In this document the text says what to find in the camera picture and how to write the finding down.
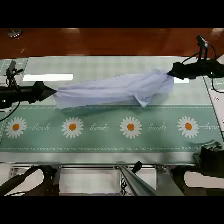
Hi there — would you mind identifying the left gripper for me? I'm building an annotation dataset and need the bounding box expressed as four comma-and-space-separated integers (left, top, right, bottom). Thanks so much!
30, 81, 58, 103

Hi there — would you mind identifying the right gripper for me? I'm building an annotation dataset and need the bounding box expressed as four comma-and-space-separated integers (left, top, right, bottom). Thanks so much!
167, 61, 202, 81

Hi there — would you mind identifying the light blue shirt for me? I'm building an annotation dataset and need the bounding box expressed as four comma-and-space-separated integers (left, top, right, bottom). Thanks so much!
53, 68, 175, 110

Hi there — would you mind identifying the grey green garment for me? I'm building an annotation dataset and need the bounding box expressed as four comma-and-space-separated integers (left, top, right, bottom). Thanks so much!
199, 139, 224, 152

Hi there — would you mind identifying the black garment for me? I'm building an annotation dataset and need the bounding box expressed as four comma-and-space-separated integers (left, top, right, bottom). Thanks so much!
193, 146, 224, 178

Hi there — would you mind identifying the black cable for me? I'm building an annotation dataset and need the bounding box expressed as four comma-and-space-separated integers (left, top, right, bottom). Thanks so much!
209, 76, 224, 94
0, 99, 22, 123

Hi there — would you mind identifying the silver frame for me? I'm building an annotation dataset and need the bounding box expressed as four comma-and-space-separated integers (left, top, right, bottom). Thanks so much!
0, 161, 224, 197

